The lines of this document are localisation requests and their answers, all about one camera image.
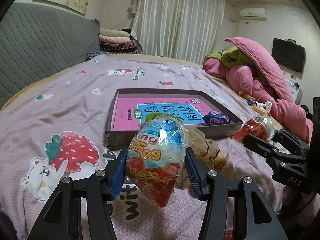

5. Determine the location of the white pleated curtain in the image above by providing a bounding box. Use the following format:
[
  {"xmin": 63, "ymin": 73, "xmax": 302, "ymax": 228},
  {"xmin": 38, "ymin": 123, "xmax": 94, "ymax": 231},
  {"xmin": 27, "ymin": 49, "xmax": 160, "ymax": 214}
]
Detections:
[{"xmin": 130, "ymin": 0, "xmax": 226, "ymax": 64}]

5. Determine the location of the beige mesh drawstring pouch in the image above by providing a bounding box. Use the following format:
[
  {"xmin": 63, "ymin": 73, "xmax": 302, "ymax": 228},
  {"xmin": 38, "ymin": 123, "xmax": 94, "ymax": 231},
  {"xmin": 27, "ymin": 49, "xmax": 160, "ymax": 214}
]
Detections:
[{"xmin": 175, "ymin": 125, "xmax": 228, "ymax": 190}]

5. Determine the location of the grey quilted headboard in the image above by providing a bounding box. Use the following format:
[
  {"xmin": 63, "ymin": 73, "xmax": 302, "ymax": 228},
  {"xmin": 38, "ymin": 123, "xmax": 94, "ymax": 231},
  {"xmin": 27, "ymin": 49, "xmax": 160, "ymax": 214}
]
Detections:
[{"xmin": 1, "ymin": 2, "xmax": 100, "ymax": 106}]

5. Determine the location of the green knitted ring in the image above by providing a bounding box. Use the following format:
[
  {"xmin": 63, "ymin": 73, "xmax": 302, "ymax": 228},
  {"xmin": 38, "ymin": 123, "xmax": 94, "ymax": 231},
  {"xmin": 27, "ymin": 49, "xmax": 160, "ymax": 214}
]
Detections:
[{"xmin": 145, "ymin": 112, "xmax": 176, "ymax": 124}]

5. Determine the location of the pink and blue book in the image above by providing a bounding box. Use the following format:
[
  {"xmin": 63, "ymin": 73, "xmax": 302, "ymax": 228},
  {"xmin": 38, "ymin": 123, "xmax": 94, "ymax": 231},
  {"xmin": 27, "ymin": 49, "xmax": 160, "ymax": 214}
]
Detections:
[{"xmin": 111, "ymin": 96, "xmax": 216, "ymax": 131}]

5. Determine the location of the lilac strawberry print bedsheet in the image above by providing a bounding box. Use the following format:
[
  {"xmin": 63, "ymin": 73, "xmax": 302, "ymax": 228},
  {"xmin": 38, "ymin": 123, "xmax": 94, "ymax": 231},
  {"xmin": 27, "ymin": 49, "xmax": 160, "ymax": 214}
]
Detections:
[{"xmin": 1, "ymin": 56, "xmax": 284, "ymax": 239}]

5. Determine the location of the red-white surprise egg toy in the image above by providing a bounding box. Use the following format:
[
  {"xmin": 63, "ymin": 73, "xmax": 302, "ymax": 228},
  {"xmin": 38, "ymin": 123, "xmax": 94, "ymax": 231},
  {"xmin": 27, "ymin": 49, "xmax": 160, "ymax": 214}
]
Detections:
[{"xmin": 232, "ymin": 115, "xmax": 276, "ymax": 143}]

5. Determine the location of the pink quilted comforter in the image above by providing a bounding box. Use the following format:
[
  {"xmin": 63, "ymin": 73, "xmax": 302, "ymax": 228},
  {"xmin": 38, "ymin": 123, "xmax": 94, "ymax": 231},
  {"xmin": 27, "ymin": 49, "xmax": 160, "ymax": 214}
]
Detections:
[{"xmin": 203, "ymin": 37, "xmax": 313, "ymax": 142}]

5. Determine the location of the grey shallow cardboard box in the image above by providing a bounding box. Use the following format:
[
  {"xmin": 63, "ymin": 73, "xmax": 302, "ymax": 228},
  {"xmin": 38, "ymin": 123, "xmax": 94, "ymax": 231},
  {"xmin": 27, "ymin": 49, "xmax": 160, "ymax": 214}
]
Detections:
[{"xmin": 104, "ymin": 87, "xmax": 244, "ymax": 151}]

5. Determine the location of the blue Oreo cookie packet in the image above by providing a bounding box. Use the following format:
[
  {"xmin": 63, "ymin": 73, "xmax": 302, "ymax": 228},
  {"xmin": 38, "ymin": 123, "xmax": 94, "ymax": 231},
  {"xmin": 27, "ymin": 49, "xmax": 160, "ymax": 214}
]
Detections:
[{"xmin": 202, "ymin": 110, "xmax": 231, "ymax": 126}]

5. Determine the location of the green garment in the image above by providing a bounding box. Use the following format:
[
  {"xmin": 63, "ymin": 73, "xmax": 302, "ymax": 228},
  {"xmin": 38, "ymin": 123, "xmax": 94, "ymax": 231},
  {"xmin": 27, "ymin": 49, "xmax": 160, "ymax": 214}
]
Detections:
[{"xmin": 204, "ymin": 46, "xmax": 255, "ymax": 69}]

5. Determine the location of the white wall air conditioner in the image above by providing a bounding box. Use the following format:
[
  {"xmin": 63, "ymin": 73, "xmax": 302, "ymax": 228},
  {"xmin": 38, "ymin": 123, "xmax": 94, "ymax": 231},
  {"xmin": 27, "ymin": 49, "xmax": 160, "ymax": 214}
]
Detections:
[{"xmin": 240, "ymin": 8, "xmax": 267, "ymax": 21}]

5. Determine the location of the black wall television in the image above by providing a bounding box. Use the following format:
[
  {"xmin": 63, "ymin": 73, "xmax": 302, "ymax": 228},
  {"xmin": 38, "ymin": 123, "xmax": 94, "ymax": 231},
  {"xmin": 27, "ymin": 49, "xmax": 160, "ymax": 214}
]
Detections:
[{"xmin": 271, "ymin": 38, "xmax": 306, "ymax": 73}]

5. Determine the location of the stack of folded blankets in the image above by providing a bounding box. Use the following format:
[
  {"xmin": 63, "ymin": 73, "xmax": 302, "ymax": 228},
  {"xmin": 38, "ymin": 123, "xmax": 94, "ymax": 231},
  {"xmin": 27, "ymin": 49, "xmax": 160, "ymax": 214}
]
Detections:
[{"xmin": 98, "ymin": 28, "xmax": 139, "ymax": 54}]

